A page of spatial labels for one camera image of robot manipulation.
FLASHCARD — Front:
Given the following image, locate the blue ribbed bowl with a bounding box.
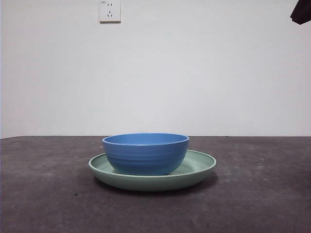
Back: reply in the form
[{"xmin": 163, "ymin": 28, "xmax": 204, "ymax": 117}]
[{"xmin": 102, "ymin": 133, "xmax": 190, "ymax": 175}]

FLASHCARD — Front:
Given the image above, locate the green shallow plate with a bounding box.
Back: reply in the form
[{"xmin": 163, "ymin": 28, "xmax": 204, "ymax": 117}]
[{"xmin": 88, "ymin": 149, "xmax": 217, "ymax": 192}]

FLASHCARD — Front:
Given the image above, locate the white wall power socket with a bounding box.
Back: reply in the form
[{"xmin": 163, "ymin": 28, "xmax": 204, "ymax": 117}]
[{"xmin": 99, "ymin": 0, "xmax": 121, "ymax": 24}]

